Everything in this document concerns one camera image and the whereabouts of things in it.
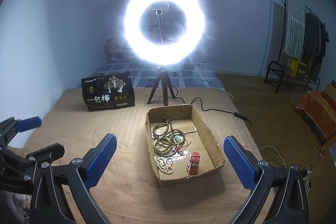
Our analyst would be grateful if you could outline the folded floral quilt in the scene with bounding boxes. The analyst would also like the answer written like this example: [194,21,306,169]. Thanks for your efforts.
[104,36,133,61]

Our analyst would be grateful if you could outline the black tripod stand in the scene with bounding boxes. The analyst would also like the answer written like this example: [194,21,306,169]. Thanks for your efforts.
[147,66,175,106]

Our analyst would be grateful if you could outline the blue patterned bedsheet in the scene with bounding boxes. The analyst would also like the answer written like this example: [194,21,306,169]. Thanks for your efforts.
[92,53,225,91]

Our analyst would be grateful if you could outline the red strap wristwatch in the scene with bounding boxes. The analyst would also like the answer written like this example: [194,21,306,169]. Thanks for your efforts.
[187,151,201,176]

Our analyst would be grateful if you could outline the black power cable with switch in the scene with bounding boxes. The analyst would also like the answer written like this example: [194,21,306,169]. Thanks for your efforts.
[172,95,252,131]

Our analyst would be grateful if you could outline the green jade red-cord pendant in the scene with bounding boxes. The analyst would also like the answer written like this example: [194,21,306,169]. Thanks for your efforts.
[173,135,191,155]

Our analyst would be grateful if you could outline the black snack bag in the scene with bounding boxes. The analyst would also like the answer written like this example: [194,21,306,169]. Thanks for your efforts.
[81,72,135,111]

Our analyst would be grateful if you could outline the black clothes rack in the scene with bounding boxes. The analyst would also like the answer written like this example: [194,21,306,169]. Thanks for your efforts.
[264,0,329,93]

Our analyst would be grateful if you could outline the phone holder clamp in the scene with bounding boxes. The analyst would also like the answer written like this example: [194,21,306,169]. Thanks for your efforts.
[148,3,171,15]

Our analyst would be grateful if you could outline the cream bead bracelet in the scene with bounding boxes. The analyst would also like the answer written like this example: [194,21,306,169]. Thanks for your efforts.
[156,156,176,175]

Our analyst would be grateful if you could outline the striped white hanging cloth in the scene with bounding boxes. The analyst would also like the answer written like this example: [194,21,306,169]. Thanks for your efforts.
[282,0,306,60]

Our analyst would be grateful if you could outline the cardboard box tray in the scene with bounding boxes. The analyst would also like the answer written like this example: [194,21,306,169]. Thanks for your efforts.
[145,105,225,186]

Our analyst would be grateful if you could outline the brown wooden bead necklace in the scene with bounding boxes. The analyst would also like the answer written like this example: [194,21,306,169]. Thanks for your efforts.
[151,115,187,157]

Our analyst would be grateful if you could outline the dark hanging clothes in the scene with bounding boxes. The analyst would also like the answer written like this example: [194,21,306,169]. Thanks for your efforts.
[301,12,329,81]

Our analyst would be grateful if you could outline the white cables and power strip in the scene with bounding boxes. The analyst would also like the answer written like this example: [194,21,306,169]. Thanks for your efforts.
[260,144,324,193]

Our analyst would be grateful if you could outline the yellow black box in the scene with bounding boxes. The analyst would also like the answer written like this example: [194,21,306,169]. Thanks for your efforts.
[288,58,308,80]

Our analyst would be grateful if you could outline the white ring light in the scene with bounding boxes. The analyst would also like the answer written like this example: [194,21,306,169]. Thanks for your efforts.
[123,0,206,66]

